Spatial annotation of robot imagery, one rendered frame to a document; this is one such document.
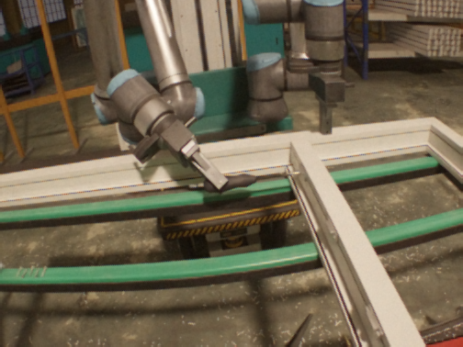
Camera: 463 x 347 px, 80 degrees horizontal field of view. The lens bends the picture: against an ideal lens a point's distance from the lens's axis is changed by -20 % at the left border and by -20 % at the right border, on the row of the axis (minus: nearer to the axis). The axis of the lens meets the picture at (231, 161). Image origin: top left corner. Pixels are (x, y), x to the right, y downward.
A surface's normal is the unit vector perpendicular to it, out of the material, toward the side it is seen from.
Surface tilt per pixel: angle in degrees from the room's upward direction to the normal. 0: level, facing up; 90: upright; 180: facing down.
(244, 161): 90
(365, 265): 0
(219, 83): 90
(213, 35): 90
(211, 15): 90
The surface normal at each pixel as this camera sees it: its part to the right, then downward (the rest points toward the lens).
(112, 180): 0.09, 0.49
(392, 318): -0.10, -0.86
